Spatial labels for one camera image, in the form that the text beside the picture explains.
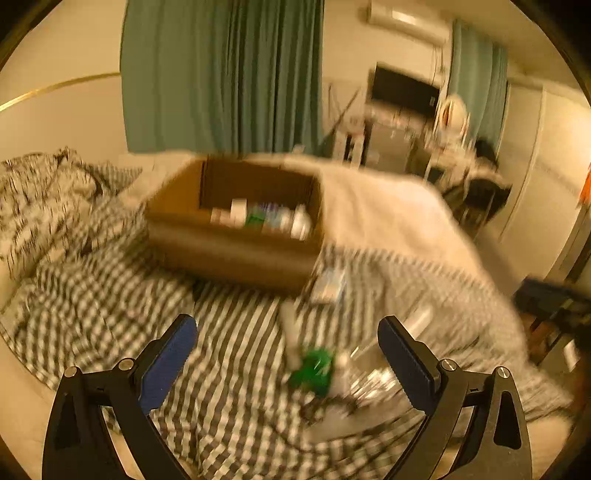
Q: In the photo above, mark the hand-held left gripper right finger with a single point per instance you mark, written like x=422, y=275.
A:
x=411, y=369

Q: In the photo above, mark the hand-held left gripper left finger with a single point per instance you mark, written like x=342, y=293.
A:
x=167, y=367

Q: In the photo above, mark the cardboard box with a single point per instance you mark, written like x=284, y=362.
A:
x=231, y=251

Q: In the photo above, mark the green box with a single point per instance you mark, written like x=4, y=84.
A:
x=255, y=217

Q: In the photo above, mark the clear plastic bag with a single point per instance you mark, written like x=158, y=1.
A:
x=369, y=376

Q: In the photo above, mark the checkered blanket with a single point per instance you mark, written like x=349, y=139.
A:
x=184, y=304

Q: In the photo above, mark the green packet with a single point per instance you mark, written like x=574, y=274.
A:
x=315, y=370

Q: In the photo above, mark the small white packet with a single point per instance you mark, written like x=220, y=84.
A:
x=328, y=284

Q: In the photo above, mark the wooden chair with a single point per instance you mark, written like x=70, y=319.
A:
x=485, y=189

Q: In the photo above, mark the white wardrobe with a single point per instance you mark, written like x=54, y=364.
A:
x=540, y=170

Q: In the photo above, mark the white tube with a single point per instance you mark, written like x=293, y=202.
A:
x=289, y=325

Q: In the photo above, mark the white fluffy blanket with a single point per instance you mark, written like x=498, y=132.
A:
x=392, y=212

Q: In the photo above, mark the white bottle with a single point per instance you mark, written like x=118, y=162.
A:
x=301, y=222

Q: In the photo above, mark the blue packet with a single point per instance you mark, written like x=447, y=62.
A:
x=276, y=216

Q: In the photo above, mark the round white mirror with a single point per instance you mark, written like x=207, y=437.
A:
x=450, y=115

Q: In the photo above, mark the cluttered desk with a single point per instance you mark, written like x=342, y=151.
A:
x=388, y=143

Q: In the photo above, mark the narrow green curtain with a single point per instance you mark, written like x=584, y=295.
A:
x=478, y=78

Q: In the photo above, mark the white small rack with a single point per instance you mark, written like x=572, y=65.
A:
x=348, y=143

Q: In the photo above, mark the black monitor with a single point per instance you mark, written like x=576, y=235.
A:
x=404, y=90

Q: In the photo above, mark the white air conditioner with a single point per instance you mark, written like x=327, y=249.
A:
x=406, y=18

